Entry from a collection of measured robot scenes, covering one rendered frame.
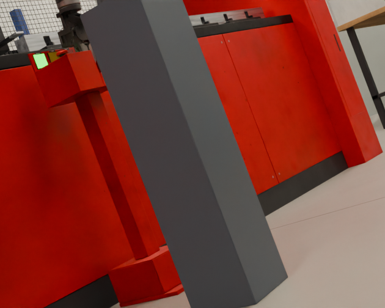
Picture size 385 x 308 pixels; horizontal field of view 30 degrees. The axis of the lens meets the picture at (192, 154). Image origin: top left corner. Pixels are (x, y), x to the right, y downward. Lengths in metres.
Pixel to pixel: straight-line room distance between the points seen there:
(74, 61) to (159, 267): 0.67
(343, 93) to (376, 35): 5.44
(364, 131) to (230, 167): 2.29
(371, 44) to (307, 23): 5.47
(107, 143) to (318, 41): 1.87
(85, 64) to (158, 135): 0.61
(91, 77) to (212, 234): 0.77
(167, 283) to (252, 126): 1.25
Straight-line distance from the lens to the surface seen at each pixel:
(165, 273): 2.17
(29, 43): 2.61
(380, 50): 9.28
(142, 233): 2.24
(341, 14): 6.09
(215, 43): 3.22
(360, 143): 3.85
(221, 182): 1.65
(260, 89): 3.39
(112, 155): 2.23
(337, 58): 3.94
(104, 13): 1.71
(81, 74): 2.18
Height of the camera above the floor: 0.37
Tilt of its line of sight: level
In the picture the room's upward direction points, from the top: 21 degrees counter-clockwise
